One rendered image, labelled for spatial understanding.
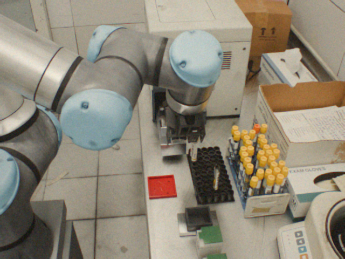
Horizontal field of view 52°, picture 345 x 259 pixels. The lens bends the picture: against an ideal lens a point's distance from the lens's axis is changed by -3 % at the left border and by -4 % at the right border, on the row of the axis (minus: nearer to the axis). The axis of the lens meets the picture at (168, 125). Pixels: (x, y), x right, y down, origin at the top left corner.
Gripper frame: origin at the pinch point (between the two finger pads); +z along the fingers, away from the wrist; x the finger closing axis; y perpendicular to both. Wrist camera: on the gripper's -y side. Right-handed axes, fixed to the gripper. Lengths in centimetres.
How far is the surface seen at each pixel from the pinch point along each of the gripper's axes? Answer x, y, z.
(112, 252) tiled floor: -25, 23, 107
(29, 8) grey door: -67, -116, 97
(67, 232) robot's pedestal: -26.7, 20.8, 7.4
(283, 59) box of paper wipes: 45, -34, 32
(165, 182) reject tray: -3.0, 9.9, 13.4
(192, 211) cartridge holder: 1.8, 18.7, 5.5
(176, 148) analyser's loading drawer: 0.6, 1.4, 13.6
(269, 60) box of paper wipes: 39, -33, 32
